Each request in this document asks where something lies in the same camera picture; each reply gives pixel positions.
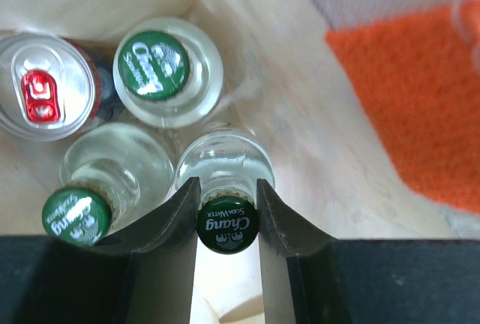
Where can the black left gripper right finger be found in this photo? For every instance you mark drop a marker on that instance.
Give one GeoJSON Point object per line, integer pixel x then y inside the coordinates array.
{"type": "Point", "coordinates": [309, 276]}

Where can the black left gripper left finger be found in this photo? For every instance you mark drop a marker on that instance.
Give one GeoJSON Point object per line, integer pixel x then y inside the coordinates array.
{"type": "Point", "coordinates": [143, 273]}

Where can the clear Chang soda bottle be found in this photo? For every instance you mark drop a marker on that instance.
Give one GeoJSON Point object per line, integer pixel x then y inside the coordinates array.
{"type": "Point", "coordinates": [109, 178]}
{"type": "Point", "coordinates": [228, 162]}
{"type": "Point", "coordinates": [168, 72]}

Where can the beige canvas tote bag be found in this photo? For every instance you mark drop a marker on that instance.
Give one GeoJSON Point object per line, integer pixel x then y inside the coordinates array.
{"type": "Point", "coordinates": [289, 89]}

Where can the red soda can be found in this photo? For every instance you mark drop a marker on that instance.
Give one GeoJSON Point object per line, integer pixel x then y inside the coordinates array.
{"type": "Point", "coordinates": [53, 87]}

